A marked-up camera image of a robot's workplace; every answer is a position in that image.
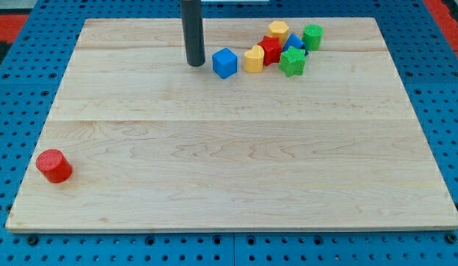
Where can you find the blue cube block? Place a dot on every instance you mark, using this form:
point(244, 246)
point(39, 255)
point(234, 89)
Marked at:
point(225, 63)

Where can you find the green star block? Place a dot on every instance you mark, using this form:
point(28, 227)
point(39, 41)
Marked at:
point(292, 61)

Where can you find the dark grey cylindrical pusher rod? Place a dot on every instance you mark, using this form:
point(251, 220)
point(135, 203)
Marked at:
point(192, 27)

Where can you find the yellow heart block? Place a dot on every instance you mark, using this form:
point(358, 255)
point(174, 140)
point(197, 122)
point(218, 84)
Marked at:
point(254, 59)

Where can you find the red cylinder block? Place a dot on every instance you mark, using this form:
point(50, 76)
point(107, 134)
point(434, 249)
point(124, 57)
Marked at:
point(54, 166)

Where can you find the yellow hexagon block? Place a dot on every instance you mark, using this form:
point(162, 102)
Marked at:
point(280, 30)

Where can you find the green cylinder block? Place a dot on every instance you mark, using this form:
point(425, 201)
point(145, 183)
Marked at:
point(312, 36)

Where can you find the light wooden board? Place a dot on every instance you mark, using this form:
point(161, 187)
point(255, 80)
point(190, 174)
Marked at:
point(159, 146)

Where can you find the red star block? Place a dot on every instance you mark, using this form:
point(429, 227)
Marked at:
point(272, 49)

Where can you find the blue block behind star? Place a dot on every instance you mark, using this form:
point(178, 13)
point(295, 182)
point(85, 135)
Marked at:
point(294, 46)

